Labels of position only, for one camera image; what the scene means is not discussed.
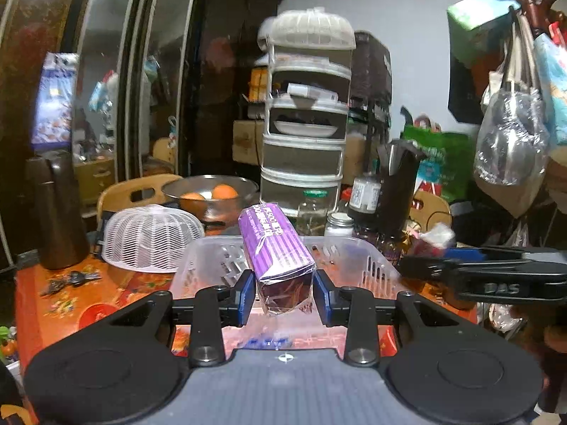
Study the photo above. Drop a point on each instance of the dark bottle white label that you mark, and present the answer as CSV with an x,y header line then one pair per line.
x,y
364,197

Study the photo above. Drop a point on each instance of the glass jar white lid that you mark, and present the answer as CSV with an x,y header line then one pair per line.
x,y
339,225

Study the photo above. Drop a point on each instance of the glass jar green lid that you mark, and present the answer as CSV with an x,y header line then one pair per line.
x,y
314,212

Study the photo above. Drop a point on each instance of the orange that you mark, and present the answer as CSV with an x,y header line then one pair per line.
x,y
192,198
225,191

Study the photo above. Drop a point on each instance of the clear plastic bag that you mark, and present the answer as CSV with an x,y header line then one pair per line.
x,y
509,141

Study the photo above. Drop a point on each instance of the black thermos bottle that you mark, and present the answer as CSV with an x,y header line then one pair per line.
x,y
398,186

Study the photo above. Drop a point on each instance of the blue white printed box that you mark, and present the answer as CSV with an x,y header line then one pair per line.
x,y
53,102

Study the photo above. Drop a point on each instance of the brown thermos jug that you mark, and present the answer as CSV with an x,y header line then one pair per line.
x,y
60,217

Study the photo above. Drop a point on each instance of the green shopping bag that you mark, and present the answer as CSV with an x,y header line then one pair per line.
x,y
447,155

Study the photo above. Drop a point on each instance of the purple striped box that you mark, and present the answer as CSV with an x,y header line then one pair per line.
x,y
279,252

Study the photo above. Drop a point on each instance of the blue floral bag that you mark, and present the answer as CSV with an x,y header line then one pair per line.
x,y
553,88

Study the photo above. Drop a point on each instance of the clear plastic basket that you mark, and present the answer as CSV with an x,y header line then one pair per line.
x,y
208,265

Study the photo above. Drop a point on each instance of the white mesh food cover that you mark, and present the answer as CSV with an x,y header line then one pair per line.
x,y
150,239

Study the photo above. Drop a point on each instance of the jar with purple label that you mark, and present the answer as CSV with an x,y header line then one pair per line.
x,y
392,248

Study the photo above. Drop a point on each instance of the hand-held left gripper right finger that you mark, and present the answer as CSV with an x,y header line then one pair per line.
x,y
322,300

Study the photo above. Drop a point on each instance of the green white carton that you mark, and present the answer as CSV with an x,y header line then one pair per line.
x,y
478,26

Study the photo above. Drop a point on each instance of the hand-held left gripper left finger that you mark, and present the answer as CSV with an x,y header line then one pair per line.
x,y
245,299

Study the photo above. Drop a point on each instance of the glass bowl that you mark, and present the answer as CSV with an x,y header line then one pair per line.
x,y
199,203

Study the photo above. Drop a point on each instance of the white plate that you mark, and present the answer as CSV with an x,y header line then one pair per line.
x,y
305,130

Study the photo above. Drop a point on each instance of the tiered clear food cover tower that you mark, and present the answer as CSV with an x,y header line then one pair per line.
x,y
305,155

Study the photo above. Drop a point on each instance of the cardboard box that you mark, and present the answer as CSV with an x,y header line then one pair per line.
x,y
246,141

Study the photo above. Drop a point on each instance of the mirrored wardrobe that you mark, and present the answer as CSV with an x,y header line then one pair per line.
x,y
106,53

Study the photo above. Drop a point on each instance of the white pink packet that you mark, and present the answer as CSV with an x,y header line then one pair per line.
x,y
438,237

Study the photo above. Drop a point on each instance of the bunch of keys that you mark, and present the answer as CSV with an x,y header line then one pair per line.
x,y
71,280

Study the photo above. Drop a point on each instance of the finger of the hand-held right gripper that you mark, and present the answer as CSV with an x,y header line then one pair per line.
x,y
425,268
469,253

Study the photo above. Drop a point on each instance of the hanging plastic bags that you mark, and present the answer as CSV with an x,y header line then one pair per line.
x,y
514,199

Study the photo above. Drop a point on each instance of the dark woven box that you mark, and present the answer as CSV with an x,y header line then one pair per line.
x,y
372,79

